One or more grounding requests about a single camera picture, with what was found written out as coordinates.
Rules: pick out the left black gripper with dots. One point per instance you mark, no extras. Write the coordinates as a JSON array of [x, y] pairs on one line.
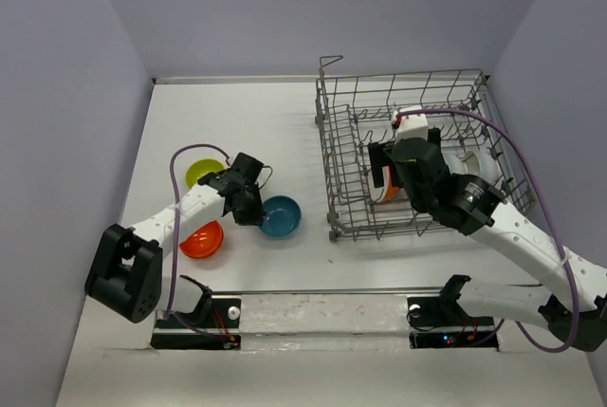
[[255, 216]]

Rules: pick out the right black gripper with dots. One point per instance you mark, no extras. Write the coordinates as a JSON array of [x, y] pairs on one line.
[[380, 153]]

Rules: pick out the blue bowl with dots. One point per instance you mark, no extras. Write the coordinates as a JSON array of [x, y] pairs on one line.
[[283, 216]]

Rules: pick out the yellow striped bowl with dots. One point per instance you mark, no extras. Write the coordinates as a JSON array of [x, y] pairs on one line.
[[384, 185]]

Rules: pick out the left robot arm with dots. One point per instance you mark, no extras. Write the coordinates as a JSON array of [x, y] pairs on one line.
[[126, 274]]

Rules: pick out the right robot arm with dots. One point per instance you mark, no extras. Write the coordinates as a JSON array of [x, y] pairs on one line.
[[569, 299]]

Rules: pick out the orange bowl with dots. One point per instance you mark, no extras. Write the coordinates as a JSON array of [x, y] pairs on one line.
[[204, 242]]

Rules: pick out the lime green bowl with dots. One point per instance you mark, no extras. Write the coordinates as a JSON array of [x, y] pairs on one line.
[[201, 168]]

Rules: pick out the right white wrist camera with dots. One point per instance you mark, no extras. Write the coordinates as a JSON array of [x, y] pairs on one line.
[[414, 126]]

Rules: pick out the grey wire dish rack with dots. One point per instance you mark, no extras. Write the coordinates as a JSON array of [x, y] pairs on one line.
[[355, 110]]

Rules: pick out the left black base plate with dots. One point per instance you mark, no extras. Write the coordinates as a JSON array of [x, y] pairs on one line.
[[220, 331]]

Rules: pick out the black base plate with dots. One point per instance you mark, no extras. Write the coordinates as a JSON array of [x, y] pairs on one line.
[[220, 331], [439, 322]]

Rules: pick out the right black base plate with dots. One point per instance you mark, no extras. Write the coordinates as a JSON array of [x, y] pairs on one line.
[[439, 322]]

